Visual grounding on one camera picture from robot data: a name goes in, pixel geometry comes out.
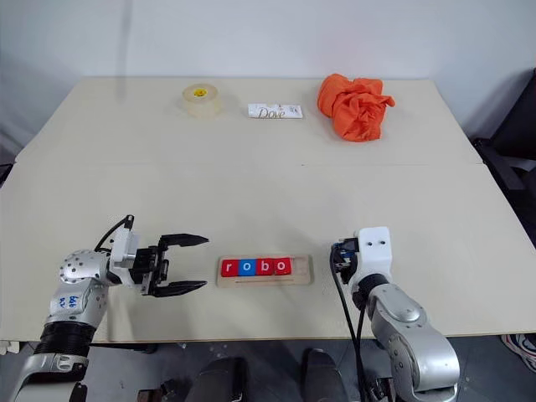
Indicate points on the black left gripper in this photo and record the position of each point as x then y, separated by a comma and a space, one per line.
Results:
151, 268

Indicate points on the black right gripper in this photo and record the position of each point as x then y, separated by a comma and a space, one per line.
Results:
349, 270

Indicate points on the wooden letter tile tray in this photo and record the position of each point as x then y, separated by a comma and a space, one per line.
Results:
303, 272

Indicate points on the red letter tile o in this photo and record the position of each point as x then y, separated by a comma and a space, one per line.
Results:
281, 266

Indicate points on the red letter tile b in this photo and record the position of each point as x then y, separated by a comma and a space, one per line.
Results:
264, 266

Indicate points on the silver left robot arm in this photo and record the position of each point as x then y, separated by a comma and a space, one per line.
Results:
79, 293

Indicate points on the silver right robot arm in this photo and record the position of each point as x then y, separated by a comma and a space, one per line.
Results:
410, 335

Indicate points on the red letter tile r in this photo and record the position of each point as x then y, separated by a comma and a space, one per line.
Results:
230, 267

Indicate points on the blue letter tile o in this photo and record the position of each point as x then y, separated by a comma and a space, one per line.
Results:
247, 266

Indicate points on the dark rounded shape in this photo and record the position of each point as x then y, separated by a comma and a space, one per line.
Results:
324, 377
222, 379

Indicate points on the crumpled orange cloth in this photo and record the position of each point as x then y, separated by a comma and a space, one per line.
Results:
354, 106

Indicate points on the clear tape roll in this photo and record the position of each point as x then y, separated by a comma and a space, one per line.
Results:
201, 100

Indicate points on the white Dove soap box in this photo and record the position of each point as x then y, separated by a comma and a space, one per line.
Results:
274, 111

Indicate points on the white and red sneaker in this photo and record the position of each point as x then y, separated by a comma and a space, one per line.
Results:
521, 347

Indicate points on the black chair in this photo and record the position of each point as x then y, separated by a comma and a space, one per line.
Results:
513, 146

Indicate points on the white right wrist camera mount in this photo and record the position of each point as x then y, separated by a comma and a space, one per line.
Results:
375, 255

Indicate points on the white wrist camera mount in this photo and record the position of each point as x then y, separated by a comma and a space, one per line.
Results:
125, 249
375, 255

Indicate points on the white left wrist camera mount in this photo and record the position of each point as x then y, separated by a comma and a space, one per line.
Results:
125, 249

